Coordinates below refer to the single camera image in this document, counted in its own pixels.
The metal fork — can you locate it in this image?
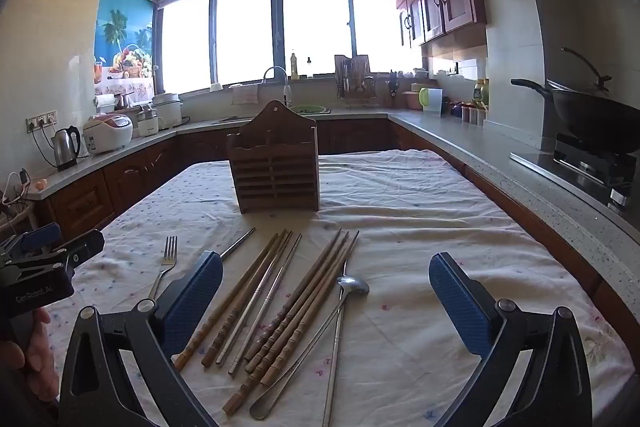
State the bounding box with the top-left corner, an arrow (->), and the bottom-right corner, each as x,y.
147,235 -> 179,302

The large kitchen window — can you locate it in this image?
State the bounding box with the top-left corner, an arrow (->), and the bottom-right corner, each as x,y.
155,0 -> 426,95

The long metal spoon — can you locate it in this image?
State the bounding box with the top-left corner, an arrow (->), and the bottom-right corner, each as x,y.
248,275 -> 371,421

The curved sink faucet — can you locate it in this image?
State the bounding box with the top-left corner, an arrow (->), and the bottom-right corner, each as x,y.
262,66 -> 292,108

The small white blender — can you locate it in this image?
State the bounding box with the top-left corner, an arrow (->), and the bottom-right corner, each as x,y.
136,104 -> 160,138

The wooden cutting board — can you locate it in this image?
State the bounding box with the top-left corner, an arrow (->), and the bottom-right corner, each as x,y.
334,54 -> 371,82

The black wok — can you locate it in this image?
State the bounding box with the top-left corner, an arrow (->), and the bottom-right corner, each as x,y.
510,77 -> 640,156

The pink white rice cooker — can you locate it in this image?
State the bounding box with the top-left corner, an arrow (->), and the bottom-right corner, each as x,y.
82,113 -> 134,154

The dark wooden chopstick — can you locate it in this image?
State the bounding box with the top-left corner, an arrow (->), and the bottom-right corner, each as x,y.
259,231 -> 361,384
246,231 -> 349,374
244,228 -> 343,362
222,232 -> 355,415

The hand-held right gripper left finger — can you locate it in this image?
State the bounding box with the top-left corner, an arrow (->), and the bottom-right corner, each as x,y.
57,251 -> 224,427

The metal dish rack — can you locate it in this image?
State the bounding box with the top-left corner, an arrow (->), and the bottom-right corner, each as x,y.
336,74 -> 378,100

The beach fruit wall poster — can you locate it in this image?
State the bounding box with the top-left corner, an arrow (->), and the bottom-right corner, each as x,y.
94,0 -> 157,95

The black gas stove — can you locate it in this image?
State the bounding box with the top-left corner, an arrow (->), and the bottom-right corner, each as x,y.
510,134 -> 638,212

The metal chopstick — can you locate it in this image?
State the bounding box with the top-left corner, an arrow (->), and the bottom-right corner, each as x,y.
220,228 -> 257,261
216,232 -> 295,365
322,260 -> 349,427
228,233 -> 304,376

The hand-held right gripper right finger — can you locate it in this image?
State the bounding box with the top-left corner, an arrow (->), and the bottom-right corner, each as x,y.
428,252 -> 593,427

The hanging dish cloth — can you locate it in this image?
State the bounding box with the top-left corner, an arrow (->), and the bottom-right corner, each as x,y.
231,84 -> 259,105

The green white jug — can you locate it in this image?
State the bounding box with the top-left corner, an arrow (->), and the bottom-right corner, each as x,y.
419,88 -> 444,114

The white floral tablecloth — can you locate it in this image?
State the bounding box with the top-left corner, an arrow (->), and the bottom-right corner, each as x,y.
47,149 -> 636,427

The steel electric kettle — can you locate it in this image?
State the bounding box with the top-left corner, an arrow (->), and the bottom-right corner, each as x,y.
51,125 -> 82,172

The light bamboo chopstick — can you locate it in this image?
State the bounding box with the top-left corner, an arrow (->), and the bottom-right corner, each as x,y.
201,228 -> 292,368
173,233 -> 281,372

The large white cooker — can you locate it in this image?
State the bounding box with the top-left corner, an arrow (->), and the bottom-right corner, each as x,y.
151,93 -> 184,129

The person's left hand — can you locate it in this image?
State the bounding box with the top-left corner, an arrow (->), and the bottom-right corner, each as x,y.
0,308 -> 61,404

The wall power strip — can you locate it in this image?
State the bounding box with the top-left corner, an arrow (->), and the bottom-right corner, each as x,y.
26,109 -> 58,134

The glass wok lid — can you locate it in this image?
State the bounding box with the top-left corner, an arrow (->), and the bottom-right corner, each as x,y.
546,47 -> 613,96

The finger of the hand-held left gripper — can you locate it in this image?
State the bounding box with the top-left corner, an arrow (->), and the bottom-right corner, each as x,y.
0,223 -> 62,258
30,229 -> 106,280

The wooden utensil holder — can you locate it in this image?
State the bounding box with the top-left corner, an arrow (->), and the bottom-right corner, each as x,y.
226,100 -> 321,214

